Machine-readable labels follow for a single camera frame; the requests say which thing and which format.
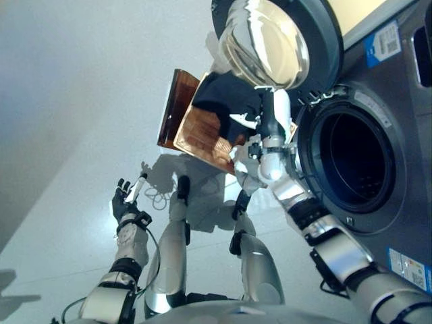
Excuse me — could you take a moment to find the rectangular wicker laundry basket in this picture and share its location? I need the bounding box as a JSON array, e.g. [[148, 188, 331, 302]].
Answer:
[[172, 72, 299, 176]]

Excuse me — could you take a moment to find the robot left leg silver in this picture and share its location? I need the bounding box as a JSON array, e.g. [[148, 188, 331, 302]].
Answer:
[[144, 175, 192, 319]]

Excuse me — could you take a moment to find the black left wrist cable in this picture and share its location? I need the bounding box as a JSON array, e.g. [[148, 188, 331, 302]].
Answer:
[[60, 225, 162, 321]]

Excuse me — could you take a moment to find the round washing machine door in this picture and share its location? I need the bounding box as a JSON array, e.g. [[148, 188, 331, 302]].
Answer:
[[211, 0, 345, 90]]

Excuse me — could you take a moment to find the robot right hand white back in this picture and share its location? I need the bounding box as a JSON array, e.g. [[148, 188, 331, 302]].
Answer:
[[254, 86, 292, 138]]

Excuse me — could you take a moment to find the white garment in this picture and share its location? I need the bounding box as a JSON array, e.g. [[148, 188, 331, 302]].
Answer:
[[229, 111, 298, 197]]

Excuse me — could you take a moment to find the blue white barcode sticker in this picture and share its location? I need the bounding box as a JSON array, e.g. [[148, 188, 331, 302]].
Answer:
[[364, 20, 403, 69]]

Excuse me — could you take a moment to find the robot left hand black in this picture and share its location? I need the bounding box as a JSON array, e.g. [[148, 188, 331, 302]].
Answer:
[[111, 172, 153, 227]]

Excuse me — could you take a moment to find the robot leg silver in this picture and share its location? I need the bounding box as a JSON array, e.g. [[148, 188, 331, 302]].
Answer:
[[229, 190, 286, 305], [144, 175, 192, 319]]

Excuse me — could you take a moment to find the robot torso silver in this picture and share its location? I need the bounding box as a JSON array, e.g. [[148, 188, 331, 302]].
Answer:
[[138, 298, 372, 324]]

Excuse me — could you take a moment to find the robot right leg silver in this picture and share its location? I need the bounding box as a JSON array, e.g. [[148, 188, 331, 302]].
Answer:
[[229, 190, 286, 305]]

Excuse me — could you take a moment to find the thin cable coil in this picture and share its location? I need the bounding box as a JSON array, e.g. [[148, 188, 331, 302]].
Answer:
[[144, 185, 169, 211]]

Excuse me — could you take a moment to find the black garment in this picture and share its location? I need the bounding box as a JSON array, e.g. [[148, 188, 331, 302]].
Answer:
[[192, 72, 268, 143]]

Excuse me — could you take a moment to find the grey front-load washing machine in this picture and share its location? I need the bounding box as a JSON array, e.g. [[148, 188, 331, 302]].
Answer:
[[293, 0, 432, 304]]

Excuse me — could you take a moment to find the brown acrylic stand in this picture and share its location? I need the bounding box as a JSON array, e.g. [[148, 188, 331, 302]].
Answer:
[[157, 69, 202, 150]]

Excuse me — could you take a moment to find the blue energy label sticker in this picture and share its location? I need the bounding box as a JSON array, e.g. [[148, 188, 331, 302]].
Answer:
[[387, 248, 432, 293]]

